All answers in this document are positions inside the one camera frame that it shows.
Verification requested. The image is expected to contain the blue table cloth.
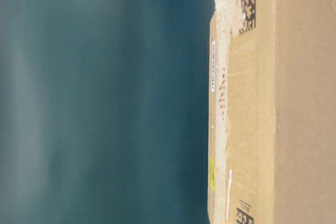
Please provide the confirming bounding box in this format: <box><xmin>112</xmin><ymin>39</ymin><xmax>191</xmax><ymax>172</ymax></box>
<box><xmin>1</xmin><ymin>0</ymin><xmax>214</xmax><ymax>223</ymax></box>

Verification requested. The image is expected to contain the brown cardboard box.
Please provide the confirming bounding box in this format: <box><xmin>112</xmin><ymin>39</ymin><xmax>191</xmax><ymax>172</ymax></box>
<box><xmin>207</xmin><ymin>0</ymin><xmax>335</xmax><ymax>223</ymax></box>

